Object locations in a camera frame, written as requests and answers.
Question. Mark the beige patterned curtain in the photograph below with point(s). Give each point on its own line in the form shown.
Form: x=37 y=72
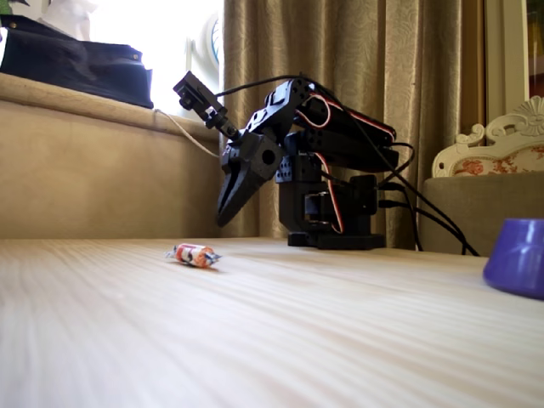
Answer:
x=382 y=64

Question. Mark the grey upholstered seat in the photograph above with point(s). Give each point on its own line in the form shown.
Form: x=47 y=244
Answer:
x=467 y=204

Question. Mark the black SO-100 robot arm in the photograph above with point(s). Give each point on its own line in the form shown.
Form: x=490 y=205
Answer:
x=340 y=127

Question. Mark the white round fan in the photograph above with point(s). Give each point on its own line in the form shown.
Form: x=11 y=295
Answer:
x=210 y=40

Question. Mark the beige upholstered bench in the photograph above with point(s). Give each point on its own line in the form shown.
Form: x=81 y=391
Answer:
x=85 y=178

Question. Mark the purple plastic bowl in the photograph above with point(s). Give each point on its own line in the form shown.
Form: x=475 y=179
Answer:
x=514 y=263

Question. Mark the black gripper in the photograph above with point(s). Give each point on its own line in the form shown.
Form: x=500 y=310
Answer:
x=243 y=165

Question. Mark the white ornate floral chair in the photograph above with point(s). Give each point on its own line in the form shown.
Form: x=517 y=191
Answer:
x=501 y=132

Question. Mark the white bag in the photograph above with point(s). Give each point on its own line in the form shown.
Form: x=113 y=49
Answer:
x=68 y=19

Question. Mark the small red white object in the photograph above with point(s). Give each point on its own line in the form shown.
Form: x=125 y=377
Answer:
x=193 y=255

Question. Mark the black webcam on gripper mount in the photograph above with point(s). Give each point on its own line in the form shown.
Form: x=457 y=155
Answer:
x=193 y=91

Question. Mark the black fabric bag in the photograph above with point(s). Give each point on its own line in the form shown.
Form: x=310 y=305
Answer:
x=64 y=64

